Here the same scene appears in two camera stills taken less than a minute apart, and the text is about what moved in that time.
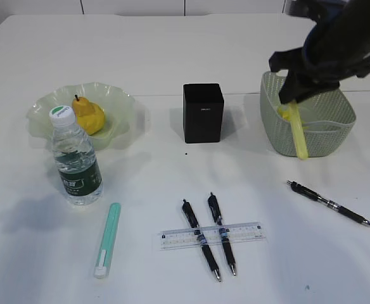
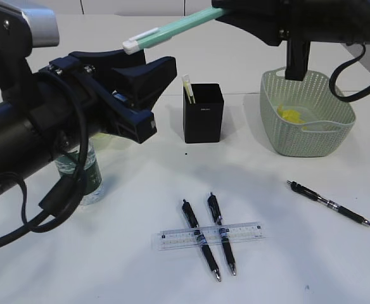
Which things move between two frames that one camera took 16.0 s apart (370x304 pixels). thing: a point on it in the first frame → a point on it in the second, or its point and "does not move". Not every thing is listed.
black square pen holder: (203, 109) does not move
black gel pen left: (202, 239) does not move
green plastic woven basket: (327, 119) does not move
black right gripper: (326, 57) → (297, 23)
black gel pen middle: (223, 231) does not move
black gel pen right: (305, 192) does not move
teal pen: (104, 259) → (133, 45)
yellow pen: (298, 132) → (187, 85)
